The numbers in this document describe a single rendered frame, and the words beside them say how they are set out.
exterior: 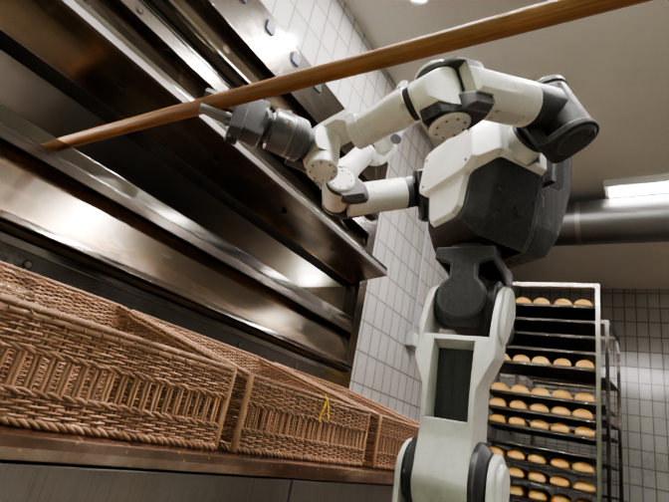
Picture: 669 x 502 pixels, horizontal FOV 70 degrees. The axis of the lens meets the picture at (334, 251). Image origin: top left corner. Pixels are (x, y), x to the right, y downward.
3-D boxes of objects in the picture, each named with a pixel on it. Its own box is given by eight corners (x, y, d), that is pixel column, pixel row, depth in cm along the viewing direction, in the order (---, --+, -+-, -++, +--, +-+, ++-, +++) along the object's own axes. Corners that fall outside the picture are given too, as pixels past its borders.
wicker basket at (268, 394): (87, 414, 116) (126, 307, 126) (238, 437, 159) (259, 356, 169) (232, 454, 90) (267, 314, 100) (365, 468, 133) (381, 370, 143)
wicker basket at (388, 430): (251, 439, 164) (270, 360, 174) (335, 452, 207) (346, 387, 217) (374, 469, 137) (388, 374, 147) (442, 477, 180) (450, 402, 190)
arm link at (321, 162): (294, 140, 90) (346, 163, 94) (299, 107, 97) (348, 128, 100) (272, 178, 98) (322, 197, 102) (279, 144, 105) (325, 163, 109)
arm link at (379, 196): (328, 229, 135) (401, 218, 140) (334, 204, 123) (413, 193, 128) (319, 195, 139) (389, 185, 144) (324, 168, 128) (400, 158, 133)
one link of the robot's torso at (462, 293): (464, 352, 122) (470, 287, 128) (517, 356, 115) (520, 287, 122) (427, 320, 100) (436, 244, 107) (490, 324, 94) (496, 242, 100)
